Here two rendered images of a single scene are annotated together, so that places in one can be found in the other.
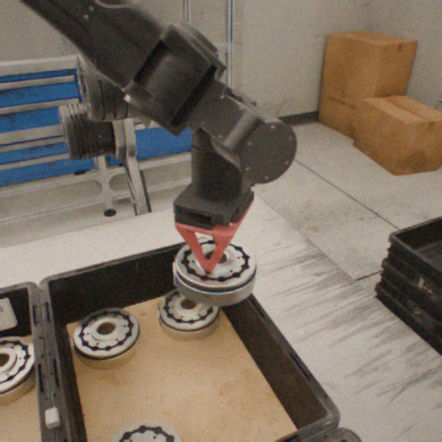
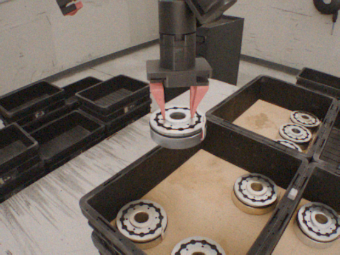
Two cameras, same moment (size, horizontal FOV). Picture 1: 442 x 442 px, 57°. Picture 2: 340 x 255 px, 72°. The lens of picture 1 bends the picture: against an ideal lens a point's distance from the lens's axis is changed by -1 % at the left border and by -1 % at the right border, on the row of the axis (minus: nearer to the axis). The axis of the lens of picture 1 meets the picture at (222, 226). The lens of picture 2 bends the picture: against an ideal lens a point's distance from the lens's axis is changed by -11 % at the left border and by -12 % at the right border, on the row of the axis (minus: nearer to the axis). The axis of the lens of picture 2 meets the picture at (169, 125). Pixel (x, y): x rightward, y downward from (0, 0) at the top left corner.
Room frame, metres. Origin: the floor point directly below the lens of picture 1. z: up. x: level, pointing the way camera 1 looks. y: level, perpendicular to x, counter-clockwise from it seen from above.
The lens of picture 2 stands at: (0.60, 0.37, 1.29)
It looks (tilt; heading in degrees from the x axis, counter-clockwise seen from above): 33 degrees down; 245
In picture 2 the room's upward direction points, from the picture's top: straight up
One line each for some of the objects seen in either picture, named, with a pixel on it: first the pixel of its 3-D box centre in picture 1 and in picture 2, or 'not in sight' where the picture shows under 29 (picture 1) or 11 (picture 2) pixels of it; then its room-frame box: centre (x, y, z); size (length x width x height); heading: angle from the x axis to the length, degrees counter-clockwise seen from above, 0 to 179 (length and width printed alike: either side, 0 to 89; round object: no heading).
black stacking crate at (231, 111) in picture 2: not in sight; (275, 122); (0.02, -0.09, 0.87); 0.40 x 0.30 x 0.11; 24
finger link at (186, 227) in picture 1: (212, 232); (184, 93); (0.40, 0.01, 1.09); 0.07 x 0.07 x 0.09; 70
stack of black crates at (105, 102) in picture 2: not in sight; (117, 119); (0.28, -1.11, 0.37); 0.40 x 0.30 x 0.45; 26
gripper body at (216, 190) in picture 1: (217, 173); (177, 53); (0.41, 0.01, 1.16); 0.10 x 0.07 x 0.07; 160
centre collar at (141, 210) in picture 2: (188, 304); (141, 218); (0.51, 0.06, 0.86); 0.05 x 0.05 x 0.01
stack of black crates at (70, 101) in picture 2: not in sight; (84, 108); (0.45, -1.47, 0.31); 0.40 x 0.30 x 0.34; 26
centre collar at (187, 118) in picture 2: (215, 257); (177, 116); (0.41, 0.01, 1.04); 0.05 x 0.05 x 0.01
